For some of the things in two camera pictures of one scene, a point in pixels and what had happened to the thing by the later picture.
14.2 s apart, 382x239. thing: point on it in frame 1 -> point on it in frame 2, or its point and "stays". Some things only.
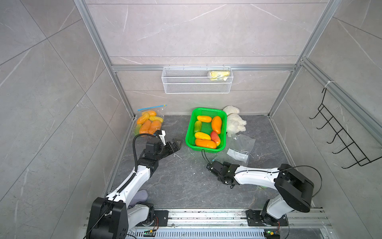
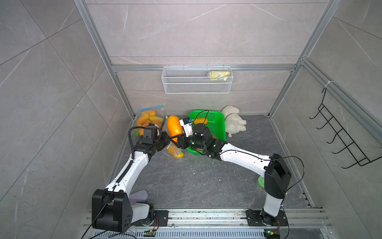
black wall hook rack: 360,158 stays
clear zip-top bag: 238,148 -> 174,125
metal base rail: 227,224 stays
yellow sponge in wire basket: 215,75 stays
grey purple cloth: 141,195 stays
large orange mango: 217,124 -> 174,127
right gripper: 227,165 -> 183,141
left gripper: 171,151 -> 166,140
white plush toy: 235,124 stays
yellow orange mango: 143,118 stays
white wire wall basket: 195,80 stays
